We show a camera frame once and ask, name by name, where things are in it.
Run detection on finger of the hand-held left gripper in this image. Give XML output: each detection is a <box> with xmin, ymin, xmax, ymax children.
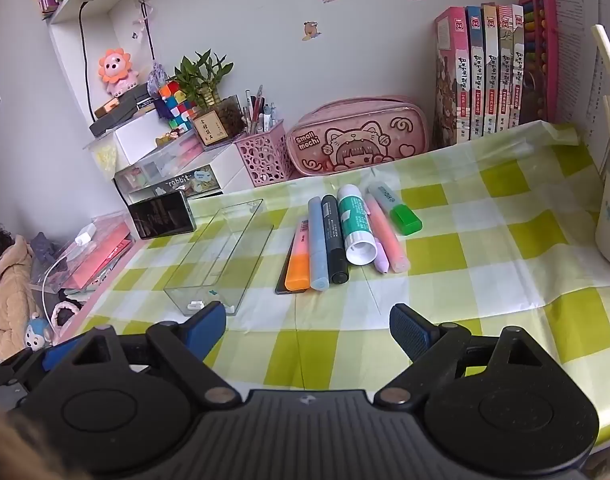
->
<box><xmin>0</xmin><ymin>338</ymin><xmax>76</xmax><ymax>394</ymax></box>

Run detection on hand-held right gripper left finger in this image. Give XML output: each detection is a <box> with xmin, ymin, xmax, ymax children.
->
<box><xmin>45</xmin><ymin>301</ymin><xmax>243</xmax><ymax>407</ymax></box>

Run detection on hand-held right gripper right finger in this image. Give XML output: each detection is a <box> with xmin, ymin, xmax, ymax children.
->
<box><xmin>367</xmin><ymin>303</ymin><xmax>560</xmax><ymax>407</ymax></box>

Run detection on clear plastic tray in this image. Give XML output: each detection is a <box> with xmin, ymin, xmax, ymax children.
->
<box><xmin>164</xmin><ymin>199</ymin><xmax>274</xmax><ymax>317</ymax></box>

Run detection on green cap highlighter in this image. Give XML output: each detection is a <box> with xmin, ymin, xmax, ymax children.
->
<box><xmin>367</xmin><ymin>182</ymin><xmax>423</xmax><ymax>236</ymax></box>

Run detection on black marker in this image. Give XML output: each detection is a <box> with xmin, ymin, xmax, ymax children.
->
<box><xmin>321</xmin><ymin>194</ymin><xmax>350</xmax><ymax>283</ymax></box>

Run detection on white green glue stick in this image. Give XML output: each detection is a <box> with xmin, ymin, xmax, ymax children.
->
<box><xmin>337</xmin><ymin>185</ymin><xmax>378</xmax><ymax>266</ymax></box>

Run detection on light blue marker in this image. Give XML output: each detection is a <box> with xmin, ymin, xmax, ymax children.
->
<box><xmin>307</xmin><ymin>196</ymin><xmax>330</xmax><ymax>292</ymax></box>

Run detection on blue monkey toy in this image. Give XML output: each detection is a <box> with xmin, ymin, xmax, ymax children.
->
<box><xmin>25</xmin><ymin>312</ymin><xmax>53</xmax><ymax>351</ymax></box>

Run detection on purple pen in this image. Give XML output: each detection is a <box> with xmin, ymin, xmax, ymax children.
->
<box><xmin>372</xmin><ymin>240</ymin><xmax>390</xmax><ymax>275</ymax></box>

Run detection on beige fluffy coat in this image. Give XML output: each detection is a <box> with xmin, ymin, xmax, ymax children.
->
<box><xmin>0</xmin><ymin>235</ymin><xmax>38</xmax><ymax>361</ymax></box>

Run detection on green checkered tablecloth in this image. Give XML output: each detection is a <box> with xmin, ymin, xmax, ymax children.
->
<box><xmin>60</xmin><ymin>122</ymin><xmax>610</xmax><ymax>443</ymax></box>

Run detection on orange pink highlighter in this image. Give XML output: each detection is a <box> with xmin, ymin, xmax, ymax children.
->
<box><xmin>285</xmin><ymin>217</ymin><xmax>310</xmax><ymax>292</ymax></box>

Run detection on clear box with pink books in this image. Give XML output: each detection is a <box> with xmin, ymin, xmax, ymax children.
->
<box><xmin>30</xmin><ymin>212</ymin><xmax>136</xmax><ymax>291</ymax></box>

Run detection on smartphone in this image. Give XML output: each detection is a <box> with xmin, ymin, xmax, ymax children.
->
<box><xmin>127</xmin><ymin>191</ymin><xmax>196</xmax><ymax>240</ymax></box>

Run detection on pink perforated pen holder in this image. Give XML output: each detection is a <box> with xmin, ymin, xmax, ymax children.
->
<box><xmin>233</xmin><ymin>132</ymin><xmax>296</xmax><ymax>188</ymax></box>

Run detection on clear drawer organizer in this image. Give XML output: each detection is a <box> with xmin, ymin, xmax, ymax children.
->
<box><xmin>112</xmin><ymin>132</ymin><xmax>236</xmax><ymax>193</ymax></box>

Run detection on white box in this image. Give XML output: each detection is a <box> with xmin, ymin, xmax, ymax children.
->
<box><xmin>115</xmin><ymin>110</ymin><xmax>170</xmax><ymax>166</ymax></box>

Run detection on pink pencil case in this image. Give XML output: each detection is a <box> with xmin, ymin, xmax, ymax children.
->
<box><xmin>285</xmin><ymin>96</ymin><xmax>430</xmax><ymax>177</ymax></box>

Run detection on bunch of pens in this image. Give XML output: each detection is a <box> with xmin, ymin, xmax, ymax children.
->
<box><xmin>242</xmin><ymin>85</ymin><xmax>280</xmax><ymax>136</ymax></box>

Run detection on colourful cube puzzle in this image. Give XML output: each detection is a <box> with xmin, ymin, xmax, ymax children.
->
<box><xmin>157</xmin><ymin>80</ymin><xmax>196</xmax><ymax>133</ymax></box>

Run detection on lucky bamboo in glass pot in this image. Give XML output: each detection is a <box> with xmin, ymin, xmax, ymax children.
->
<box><xmin>174</xmin><ymin>50</ymin><xmax>246</xmax><ymax>147</ymax></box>

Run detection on black box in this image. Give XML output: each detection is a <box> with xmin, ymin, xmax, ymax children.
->
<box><xmin>89</xmin><ymin>85</ymin><xmax>153</xmax><ymax>137</ymax></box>

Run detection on pink cartoon book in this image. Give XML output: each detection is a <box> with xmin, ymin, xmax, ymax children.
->
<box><xmin>434</xmin><ymin>6</ymin><xmax>473</xmax><ymax>148</ymax></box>

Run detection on blue spine book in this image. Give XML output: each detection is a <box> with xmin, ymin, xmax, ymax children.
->
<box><xmin>465</xmin><ymin>6</ymin><xmax>486</xmax><ymax>141</ymax></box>

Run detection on orange pink lion toy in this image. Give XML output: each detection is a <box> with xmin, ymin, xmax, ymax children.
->
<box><xmin>97</xmin><ymin>47</ymin><xmax>140</xmax><ymax>96</ymax></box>

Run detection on red striped spine book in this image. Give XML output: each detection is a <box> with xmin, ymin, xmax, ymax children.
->
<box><xmin>497</xmin><ymin>4</ymin><xmax>514</xmax><ymax>131</ymax></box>

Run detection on pink abacus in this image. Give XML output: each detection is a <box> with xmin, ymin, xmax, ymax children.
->
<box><xmin>519</xmin><ymin>0</ymin><xmax>558</xmax><ymax>123</ymax></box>

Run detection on printed paper sheets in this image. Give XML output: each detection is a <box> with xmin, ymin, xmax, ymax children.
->
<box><xmin>532</xmin><ymin>0</ymin><xmax>610</xmax><ymax>161</ymax></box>

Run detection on white charger cable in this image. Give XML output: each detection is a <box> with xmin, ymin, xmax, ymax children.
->
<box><xmin>40</xmin><ymin>245</ymin><xmax>86</xmax><ymax>306</ymax></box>

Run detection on black cable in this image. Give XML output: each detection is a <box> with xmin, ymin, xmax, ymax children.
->
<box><xmin>79</xmin><ymin>0</ymin><xmax>93</xmax><ymax>123</ymax></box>

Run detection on wall hook with ribbon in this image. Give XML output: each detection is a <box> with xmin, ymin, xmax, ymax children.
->
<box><xmin>132</xmin><ymin>0</ymin><xmax>158</xmax><ymax>61</ymax></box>

